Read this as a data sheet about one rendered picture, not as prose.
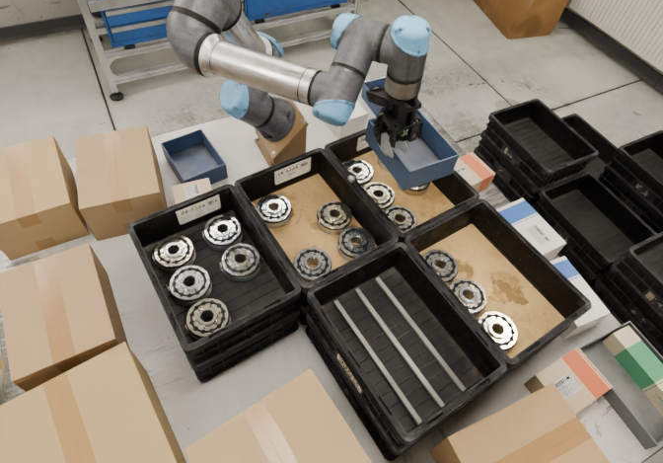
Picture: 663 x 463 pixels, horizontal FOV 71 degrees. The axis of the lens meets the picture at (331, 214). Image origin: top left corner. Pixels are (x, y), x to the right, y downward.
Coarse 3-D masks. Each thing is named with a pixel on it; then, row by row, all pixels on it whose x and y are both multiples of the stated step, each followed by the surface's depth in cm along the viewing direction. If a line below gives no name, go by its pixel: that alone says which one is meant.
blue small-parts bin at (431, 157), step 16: (416, 112) 125; (368, 128) 122; (432, 128) 121; (368, 144) 124; (416, 144) 126; (432, 144) 123; (448, 144) 117; (384, 160) 119; (400, 160) 112; (416, 160) 122; (432, 160) 122; (448, 160) 114; (400, 176) 115; (416, 176) 113; (432, 176) 116
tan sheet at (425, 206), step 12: (360, 156) 155; (372, 156) 155; (372, 168) 152; (372, 180) 149; (384, 180) 149; (396, 192) 146; (432, 192) 147; (396, 204) 143; (408, 204) 143; (420, 204) 144; (432, 204) 144; (444, 204) 144; (420, 216) 141; (432, 216) 141
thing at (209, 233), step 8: (216, 216) 132; (224, 216) 132; (232, 216) 132; (208, 224) 130; (232, 224) 130; (240, 224) 130; (208, 232) 129; (232, 232) 129; (240, 232) 129; (208, 240) 127; (216, 240) 127; (224, 240) 127; (232, 240) 127
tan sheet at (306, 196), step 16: (320, 176) 148; (288, 192) 143; (304, 192) 144; (320, 192) 144; (304, 208) 140; (288, 224) 136; (304, 224) 136; (352, 224) 137; (288, 240) 132; (304, 240) 133; (320, 240) 133; (336, 240) 133; (288, 256) 129; (336, 256) 130
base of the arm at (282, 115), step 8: (272, 104) 150; (280, 104) 153; (288, 104) 156; (272, 112) 150; (280, 112) 153; (288, 112) 155; (272, 120) 151; (280, 120) 153; (288, 120) 154; (256, 128) 156; (264, 128) 153; (272, 128) 153; (280, 128) 154; (288, 128) 155; (264, 136) 158; (272, 136) 157; (280, 136) 156
